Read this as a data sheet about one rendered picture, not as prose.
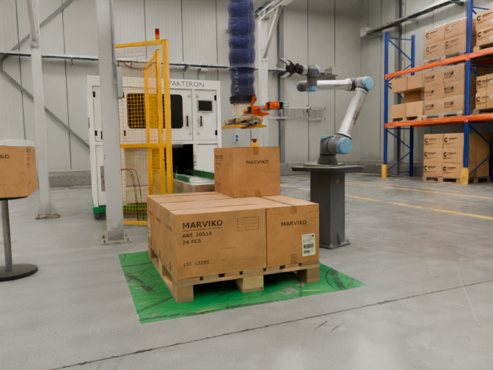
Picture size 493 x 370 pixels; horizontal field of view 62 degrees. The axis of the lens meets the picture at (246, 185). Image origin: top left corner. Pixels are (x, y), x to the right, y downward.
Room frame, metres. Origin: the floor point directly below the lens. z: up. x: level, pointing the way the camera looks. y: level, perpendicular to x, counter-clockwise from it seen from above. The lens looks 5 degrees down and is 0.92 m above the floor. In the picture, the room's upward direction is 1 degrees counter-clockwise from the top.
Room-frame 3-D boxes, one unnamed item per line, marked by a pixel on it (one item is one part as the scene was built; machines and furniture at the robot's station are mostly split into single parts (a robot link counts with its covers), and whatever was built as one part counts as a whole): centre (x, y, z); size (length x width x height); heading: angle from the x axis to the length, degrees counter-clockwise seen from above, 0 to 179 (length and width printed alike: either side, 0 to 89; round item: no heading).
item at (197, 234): (3.16, 0.19, 0.34); 1.20 x 1.00 x 0.40; 21
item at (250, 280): (3.16, 0.19, 0.07); 1.20 x 1.00 x 0.14; 21
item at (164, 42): (4.57, 1.19, 1.05); 0.87 x 0.10 x 2.10; 73
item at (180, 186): (4.87, 0.89, 0.50); 2.31 x 0.05 x 0.19; 21
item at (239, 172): (3.56, 0.01, 0.74); 0.60 x 0.40 x 0.40; 19
